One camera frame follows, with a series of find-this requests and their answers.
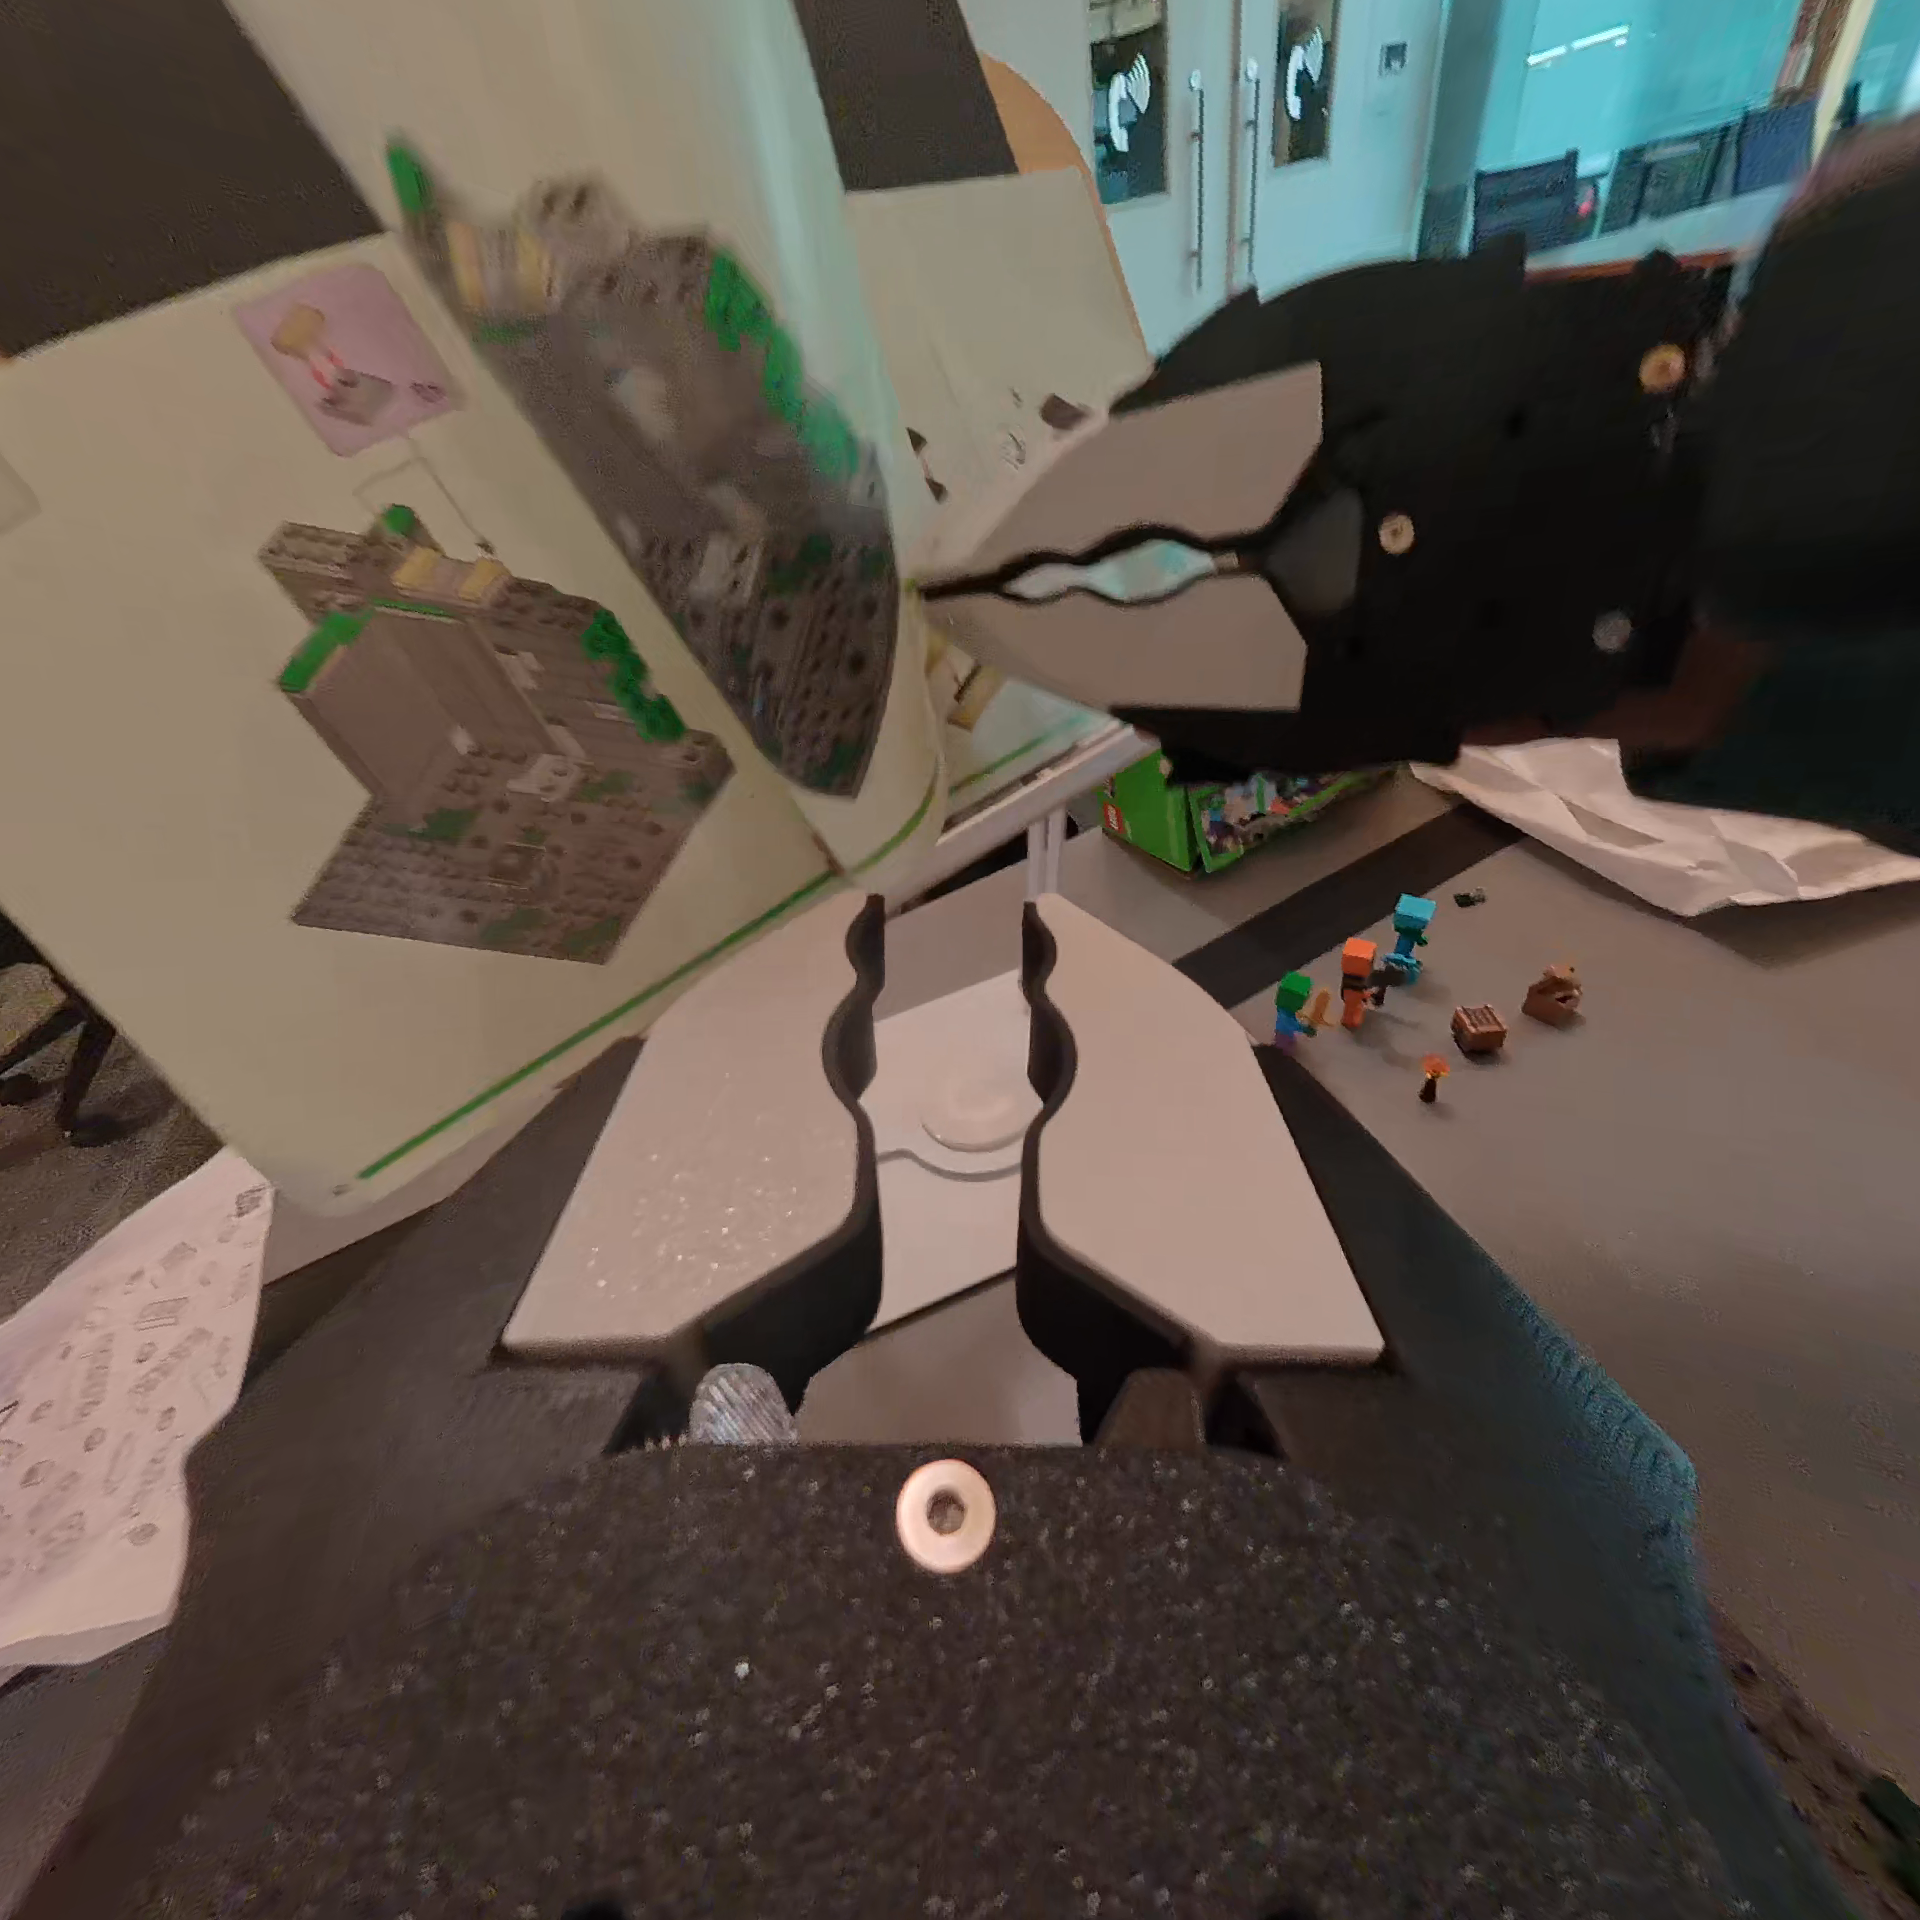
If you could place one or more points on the toy brick instruction booklet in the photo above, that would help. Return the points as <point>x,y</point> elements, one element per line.
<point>180,675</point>

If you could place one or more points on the orange toy figure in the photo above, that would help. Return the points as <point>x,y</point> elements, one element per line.
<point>1359,983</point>

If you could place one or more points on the cyan toy figure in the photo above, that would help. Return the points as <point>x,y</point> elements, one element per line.
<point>1410,933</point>

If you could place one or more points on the green toy box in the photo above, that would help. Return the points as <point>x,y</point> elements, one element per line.
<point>1162,820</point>

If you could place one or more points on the brown toy brick chest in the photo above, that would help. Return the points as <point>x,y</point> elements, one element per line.
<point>1480,1031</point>

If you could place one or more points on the dark chair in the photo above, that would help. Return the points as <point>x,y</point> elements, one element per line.
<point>76,1037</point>

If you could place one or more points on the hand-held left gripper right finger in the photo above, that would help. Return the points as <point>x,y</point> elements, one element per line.
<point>1185,1201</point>

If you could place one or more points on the row of dark chairs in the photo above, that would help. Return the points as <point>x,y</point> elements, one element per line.
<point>1651,182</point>

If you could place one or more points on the brown toy brick animal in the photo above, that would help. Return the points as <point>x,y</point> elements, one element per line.
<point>1554,996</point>

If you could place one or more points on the tan round board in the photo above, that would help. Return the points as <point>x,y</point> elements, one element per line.
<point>1042,129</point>

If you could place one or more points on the white printed paper bag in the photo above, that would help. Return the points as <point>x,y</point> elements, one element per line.
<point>105,1425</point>

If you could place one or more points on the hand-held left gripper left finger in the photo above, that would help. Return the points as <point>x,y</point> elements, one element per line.
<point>705,1201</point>

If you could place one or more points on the white crumpled paper bag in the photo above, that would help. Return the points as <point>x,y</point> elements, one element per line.
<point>1651,841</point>

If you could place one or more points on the glass double door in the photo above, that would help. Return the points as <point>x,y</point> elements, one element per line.
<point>1215,149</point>

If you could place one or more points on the grey desk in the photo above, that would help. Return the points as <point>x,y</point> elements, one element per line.
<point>1575,1201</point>

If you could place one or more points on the green zombie toy figure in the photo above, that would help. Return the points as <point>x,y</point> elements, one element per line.
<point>1298,1013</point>

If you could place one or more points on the person's right hand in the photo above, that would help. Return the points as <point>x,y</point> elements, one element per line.
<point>1830,451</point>

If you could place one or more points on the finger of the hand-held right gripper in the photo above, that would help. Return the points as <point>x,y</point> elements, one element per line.
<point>1200,465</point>
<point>1185,645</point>

